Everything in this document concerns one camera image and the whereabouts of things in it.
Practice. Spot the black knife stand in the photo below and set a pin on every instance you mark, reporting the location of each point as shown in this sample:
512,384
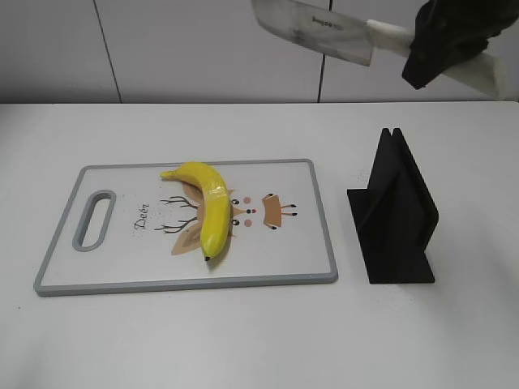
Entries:
394,216

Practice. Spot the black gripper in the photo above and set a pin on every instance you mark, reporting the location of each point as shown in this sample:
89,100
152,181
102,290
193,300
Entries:
449,23

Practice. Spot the white grey-rimmed cutting board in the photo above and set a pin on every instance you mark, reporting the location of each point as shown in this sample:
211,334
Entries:
125,230

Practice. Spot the white-handled cleaver knife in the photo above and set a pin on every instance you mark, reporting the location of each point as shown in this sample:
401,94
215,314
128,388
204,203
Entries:
354,40

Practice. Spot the yellow plastic banana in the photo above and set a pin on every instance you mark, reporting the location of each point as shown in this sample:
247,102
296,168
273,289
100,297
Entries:
217,206

